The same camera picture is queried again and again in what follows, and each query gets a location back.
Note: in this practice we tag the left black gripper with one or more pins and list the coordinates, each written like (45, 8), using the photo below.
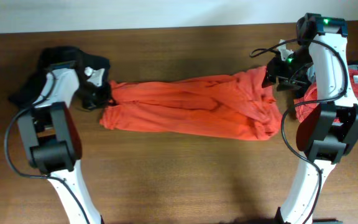
(105, 101)

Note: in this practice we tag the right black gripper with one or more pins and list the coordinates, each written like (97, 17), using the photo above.
(274, 70)

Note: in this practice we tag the plain orange t-shirt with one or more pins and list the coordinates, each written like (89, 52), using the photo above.
(223, 106)

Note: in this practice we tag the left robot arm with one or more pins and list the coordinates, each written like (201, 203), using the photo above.
(51, 141)

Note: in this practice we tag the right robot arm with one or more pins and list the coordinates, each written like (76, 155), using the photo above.
(330, 131)

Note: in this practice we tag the black knit garment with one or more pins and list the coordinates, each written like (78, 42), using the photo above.
(32, 88)

